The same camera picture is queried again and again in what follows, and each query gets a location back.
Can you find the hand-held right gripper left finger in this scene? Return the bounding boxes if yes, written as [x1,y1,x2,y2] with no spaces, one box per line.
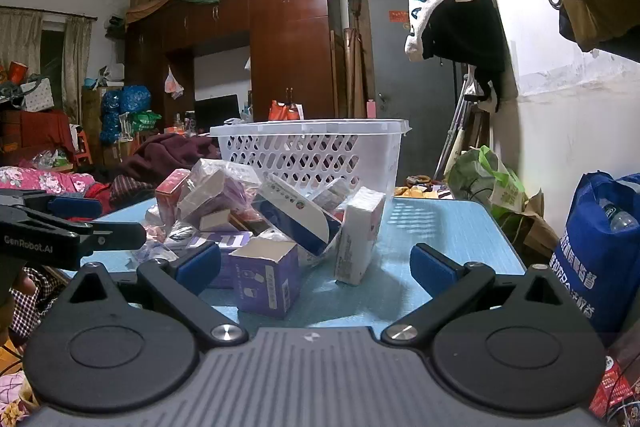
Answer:
[59,241,250,350]

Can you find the dark maroon cloth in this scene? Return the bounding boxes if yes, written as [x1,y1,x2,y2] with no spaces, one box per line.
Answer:
[121,133,222,188]

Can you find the brown paper bag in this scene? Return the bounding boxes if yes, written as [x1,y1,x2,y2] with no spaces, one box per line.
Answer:
[519,189,562,259]

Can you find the pink red small box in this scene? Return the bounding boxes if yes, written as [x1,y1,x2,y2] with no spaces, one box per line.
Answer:
[155,169,192,214]

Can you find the clear water bottle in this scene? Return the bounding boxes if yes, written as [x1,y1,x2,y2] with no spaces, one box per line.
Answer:
[599,199,640,234]

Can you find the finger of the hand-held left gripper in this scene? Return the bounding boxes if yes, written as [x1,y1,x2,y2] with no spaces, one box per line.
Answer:
[77,222,147,253]
[0,189,104,222]

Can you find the beige curtain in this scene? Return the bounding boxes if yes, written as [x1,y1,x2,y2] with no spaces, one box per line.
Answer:
[0,7,94,124]

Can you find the metal crutches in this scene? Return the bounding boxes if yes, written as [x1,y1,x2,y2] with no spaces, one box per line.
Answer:
[434,72,482,180]

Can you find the white plastic basket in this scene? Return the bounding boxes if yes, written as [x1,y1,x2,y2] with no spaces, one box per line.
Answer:
[209,119,412,208]

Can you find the blue plastic bags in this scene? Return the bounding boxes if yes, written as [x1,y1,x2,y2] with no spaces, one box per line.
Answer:
[99,85,152,144]

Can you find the small white box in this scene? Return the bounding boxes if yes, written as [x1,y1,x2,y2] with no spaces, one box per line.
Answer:
[199,208,237,234]

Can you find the purple cardboard box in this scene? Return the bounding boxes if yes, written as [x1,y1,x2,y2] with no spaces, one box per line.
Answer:
[230,237,300,320]

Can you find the red packet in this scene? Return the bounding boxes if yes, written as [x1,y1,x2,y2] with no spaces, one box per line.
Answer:
[589,356,637,419]

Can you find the white black hanging jacket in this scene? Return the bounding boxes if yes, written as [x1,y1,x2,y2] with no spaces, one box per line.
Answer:
[404,0,508,114]

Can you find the blue shopping bag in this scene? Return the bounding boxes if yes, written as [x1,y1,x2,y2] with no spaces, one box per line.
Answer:
[549,172,640,334]

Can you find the green white plastic bag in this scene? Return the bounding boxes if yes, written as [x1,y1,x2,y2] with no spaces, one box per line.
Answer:
[444,146,527,219]

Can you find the white purple printed box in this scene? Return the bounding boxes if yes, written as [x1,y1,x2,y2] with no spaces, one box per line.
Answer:
[190,231,257,289]

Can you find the brown wooden wardrobe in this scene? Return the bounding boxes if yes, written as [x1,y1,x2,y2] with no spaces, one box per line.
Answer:
[125,0,347,138]

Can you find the purple packet in clear wrap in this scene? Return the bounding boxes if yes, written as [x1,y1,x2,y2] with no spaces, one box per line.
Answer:
[177,158,262,222]

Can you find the orange white hanging bag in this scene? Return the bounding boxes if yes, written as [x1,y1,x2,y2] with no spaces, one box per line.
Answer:
[268,99,306,122]

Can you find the grey door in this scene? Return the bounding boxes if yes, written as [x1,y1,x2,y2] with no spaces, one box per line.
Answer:
[366,0,467,188]

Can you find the white blue curved box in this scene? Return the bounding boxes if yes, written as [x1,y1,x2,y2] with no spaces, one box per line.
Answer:
[251,173,343,257]

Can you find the red cup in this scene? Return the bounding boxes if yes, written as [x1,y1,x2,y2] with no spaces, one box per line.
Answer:
[7,61,29,86]

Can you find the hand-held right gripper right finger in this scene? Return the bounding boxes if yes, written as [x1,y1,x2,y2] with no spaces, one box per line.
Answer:
[381,243,591,350]

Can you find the white printed medicine box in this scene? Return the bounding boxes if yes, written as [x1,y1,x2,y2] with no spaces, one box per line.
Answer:
[310,177,352,214]

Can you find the pink hanging plastic bag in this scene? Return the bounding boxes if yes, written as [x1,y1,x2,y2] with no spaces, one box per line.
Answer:
[164,67,185,100]

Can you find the pink floral blanket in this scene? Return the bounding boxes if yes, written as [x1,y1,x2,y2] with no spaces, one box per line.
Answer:
[0,164,112,208]

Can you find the checkered cloth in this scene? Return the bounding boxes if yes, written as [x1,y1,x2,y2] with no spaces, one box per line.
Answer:
[9,267,67,349]

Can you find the pink white tissue pack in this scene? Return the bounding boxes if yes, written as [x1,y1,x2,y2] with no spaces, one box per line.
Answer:
[334,187,387,286]

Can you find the white gift box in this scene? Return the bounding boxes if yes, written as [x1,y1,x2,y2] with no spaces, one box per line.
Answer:
[20,78,54,112]

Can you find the black monitor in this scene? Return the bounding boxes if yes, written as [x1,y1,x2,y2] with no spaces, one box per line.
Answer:
[194,94,242,136]

